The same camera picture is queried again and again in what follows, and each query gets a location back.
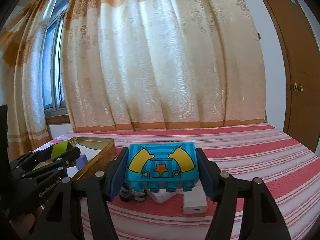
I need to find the cream patterned curtain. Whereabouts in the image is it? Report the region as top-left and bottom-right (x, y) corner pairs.
(61, 0), (266, 132)

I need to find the brown wooden door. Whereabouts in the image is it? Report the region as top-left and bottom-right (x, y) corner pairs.
(263, 0), (319, 152)

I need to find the brass door knob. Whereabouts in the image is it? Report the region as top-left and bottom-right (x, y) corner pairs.
(293, 82), (304, 92)

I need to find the gold metal tray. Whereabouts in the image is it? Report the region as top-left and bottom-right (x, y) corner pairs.
(34, 136), (116, 181)

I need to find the window with metal frame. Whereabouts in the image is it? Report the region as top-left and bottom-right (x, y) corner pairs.
(42, 0), (70, 118)

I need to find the left side cream curtain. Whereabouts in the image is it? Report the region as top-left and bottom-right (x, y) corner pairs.
(1, 0), (57, 160)

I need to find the white charger adapter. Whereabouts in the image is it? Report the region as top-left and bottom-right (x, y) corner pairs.
(183, 180), (208, 214)

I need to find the black patterned round object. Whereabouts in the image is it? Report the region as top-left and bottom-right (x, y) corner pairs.
(119, 182), (147, 203)

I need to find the green toy brick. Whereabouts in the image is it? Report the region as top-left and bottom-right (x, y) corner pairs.
(50, 141), (68, 160)

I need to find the red striped tablecloth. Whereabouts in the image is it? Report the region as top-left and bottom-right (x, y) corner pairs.
(32, 122), (320, 240)

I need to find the blue toy brick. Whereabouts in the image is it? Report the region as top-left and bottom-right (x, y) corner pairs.
(125, 142), (200, 193)

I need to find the purple toy cube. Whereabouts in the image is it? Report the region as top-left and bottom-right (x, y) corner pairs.
(76, 154), (88, 170)

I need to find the white paper tray liner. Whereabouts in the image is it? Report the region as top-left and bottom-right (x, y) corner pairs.
(67, 143), (101, 178)

